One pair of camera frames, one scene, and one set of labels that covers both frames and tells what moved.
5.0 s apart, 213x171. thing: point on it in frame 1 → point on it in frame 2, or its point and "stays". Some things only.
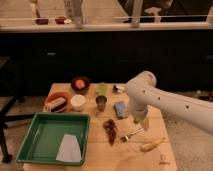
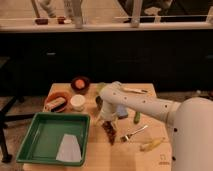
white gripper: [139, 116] → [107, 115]
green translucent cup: [101, 89] stays
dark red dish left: [44, 21] stays
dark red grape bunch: [109, 126] stays
